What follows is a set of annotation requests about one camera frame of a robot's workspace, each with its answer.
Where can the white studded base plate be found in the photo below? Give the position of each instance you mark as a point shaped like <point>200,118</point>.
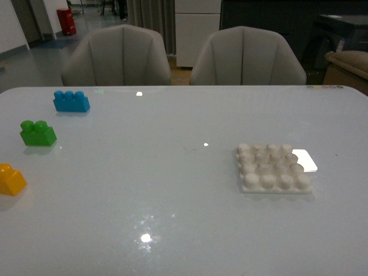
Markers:
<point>274,169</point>

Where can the yellow toy building block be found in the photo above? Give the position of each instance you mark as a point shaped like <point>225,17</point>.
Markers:
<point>12,181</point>

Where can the blue toy building block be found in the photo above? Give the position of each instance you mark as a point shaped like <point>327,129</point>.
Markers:
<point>71,101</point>

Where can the green toy building block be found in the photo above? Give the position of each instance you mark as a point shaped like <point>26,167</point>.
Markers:
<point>37,133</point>

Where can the right grey armchair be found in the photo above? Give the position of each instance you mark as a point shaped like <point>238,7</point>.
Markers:
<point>246,56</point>

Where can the grey armchair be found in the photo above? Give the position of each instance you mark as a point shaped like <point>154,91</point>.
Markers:
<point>122,55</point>
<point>246,56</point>

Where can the left grey armchair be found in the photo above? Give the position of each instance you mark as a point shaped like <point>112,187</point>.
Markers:
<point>122,55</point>

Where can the white drawer cabinet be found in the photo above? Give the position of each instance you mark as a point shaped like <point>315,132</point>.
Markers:
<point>194,20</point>

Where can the grey curtain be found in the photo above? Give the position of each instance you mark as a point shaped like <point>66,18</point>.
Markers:
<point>156,15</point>

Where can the coloured sticker strip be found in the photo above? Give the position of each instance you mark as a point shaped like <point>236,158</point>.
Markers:
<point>324,86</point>

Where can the beige sofa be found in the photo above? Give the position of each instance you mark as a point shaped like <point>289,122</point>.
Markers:
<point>347,68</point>

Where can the black side table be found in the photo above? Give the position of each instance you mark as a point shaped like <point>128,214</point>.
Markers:
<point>334,33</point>

